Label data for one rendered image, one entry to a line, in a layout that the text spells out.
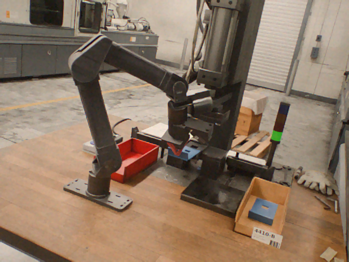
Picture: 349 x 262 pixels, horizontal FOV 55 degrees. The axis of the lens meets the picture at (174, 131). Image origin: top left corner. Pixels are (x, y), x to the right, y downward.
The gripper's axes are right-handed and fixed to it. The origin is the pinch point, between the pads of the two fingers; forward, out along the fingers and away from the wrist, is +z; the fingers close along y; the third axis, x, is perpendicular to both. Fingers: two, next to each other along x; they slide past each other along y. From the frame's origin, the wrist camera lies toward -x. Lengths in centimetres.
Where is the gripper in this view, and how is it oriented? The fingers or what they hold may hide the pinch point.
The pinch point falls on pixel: (177, 152)
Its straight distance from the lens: 108.6
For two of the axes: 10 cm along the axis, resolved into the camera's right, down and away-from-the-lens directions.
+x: -9.0, -2.8, 3.3
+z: 0.1, 7.5, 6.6
